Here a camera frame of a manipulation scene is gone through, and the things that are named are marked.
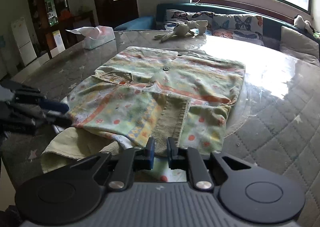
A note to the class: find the butterfly print pillow right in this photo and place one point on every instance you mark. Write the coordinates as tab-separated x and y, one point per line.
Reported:
242	27

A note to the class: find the butterfly print pillow left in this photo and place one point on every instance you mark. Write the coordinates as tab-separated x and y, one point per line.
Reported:
173	17

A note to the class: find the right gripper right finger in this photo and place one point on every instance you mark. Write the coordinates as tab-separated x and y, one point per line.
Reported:
191	161

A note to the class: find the colourful patterned knit cardigan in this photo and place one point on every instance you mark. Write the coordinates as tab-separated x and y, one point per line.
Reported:
142	93

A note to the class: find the dark wooden shelf cabinet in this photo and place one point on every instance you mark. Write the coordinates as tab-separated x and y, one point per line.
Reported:
46	15

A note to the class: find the grey cushion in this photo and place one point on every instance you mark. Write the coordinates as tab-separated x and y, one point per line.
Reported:
299	46

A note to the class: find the teal bed frame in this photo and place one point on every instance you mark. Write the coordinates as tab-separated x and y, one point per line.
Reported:
271	26

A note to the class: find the white refrigerator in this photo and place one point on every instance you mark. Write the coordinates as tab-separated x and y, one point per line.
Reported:
23	41

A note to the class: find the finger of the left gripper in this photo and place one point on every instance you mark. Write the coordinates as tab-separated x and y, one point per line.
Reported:
41	101
54	118

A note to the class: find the grey plush bunny toy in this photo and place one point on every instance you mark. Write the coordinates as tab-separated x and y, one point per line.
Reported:
182	29

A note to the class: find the tissue pack in plastic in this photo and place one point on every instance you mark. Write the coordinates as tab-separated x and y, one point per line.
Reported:
94	36

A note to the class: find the butterfly print pillow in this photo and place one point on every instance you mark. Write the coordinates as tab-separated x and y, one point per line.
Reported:
173	17
242	27

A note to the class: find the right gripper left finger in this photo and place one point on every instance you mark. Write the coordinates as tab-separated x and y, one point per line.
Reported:
128	163

